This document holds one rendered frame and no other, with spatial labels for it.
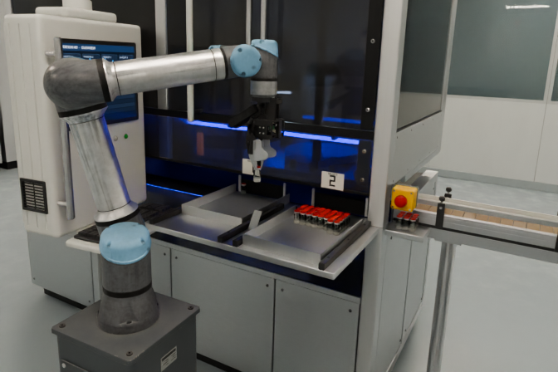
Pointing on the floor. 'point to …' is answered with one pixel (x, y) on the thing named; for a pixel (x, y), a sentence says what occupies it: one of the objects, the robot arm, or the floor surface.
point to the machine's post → (383, 154)
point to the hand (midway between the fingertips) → (256, 164)
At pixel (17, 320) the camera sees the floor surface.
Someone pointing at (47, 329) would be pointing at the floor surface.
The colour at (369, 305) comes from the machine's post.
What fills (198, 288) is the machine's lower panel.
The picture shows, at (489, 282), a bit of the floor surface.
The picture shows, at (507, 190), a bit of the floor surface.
